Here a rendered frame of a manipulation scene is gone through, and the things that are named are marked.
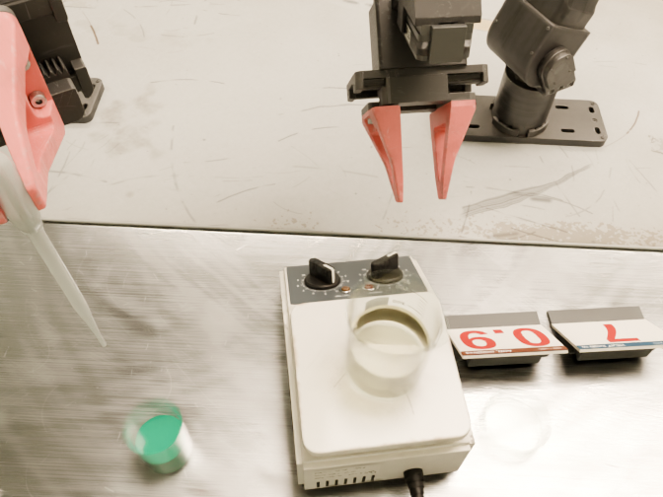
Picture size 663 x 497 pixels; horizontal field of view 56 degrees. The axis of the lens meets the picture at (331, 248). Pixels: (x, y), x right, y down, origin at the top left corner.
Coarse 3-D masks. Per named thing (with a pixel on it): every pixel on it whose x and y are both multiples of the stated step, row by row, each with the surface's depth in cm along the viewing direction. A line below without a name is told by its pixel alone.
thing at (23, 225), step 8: (0, 184) 23; (0, 192) 24; (0, 200) 24; (8, 200) 24; (8, 208) 24; (8, 216) 25; (16, 216) 25; (24, 216) 25; (16, 224) 25; (24, 224) 25; (24, 232) 26
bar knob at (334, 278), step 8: (312, 264) 55; (320, 264) 54; (328, 264) 54; (312, 272) 55; (320, 272) 54; (328, 272) 53; (304, 280) 55; (312, 280) 54; (320, 280) 54; (328, 280) 53; (336, 280) 54; (312, 288) 54; (320, 288) 53; (328, 288) 54
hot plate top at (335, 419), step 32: (320, 320) 48; (320, 352) 47; (448, 352) 47; (320, 384) 45; (448, 384) 45; (320, 416) 44; (352, 416) 44; (384, 416) 44; (416, 416) 44; (448, 416) 44; (320, 448) 42; (352, 448) 42; (384, 448) 43
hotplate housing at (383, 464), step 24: (288, 312) 51; (288, 336) 50; (288, 360) 49; (312, 456) 44; (336, 456) 44; (360, 456) 44; (384, 456) 44; (408, 456) 44; (432, 456) 45; (456, 456) 46; (312, 480) 46; (336, 480) 47; (360, 480) 48; (408, 480) 46
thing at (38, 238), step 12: (36, 240) 27; (48, 240) 27; (48, 252) 28; (48, 264) 28; (60, 264) 29; (60, 276) 29; (60, 288) 30; (72, 288) 30; (72, 300) 31; (84, 300) 31; (84, 312) 32; (96, 324) 34; (96, 336) 34
